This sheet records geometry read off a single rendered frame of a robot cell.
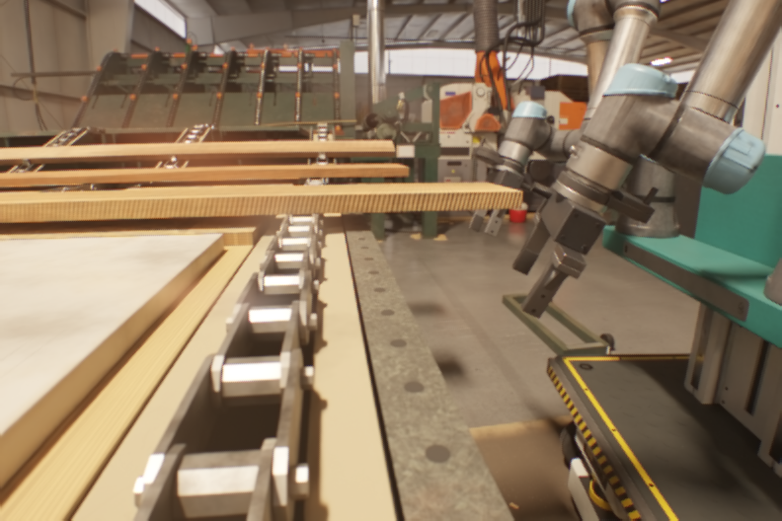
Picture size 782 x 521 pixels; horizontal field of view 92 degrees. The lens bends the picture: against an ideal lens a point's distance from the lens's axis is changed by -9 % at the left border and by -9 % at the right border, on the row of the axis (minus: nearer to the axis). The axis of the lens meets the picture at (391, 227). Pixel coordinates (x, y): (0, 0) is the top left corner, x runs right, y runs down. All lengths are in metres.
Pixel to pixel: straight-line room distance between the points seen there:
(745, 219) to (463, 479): 0.95
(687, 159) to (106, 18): 12.86
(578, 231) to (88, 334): 0.50
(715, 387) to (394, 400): 1.12
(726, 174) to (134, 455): 0.59
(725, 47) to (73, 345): 0.77
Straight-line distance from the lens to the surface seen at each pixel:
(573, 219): 0.54
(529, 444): 1.52
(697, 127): 0.58
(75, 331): 0.32
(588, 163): 0.57
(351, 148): 1.83
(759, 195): 1.04
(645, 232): 1.14
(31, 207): 0.72
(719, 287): 0.87
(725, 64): 0.72
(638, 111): 0.57
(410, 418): 0.21
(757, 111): 1.15
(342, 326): 0.31
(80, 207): 0.68
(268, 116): 6.51
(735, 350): 1.25
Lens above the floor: 0.95
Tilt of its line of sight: 12 degrees down
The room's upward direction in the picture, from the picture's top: straight up
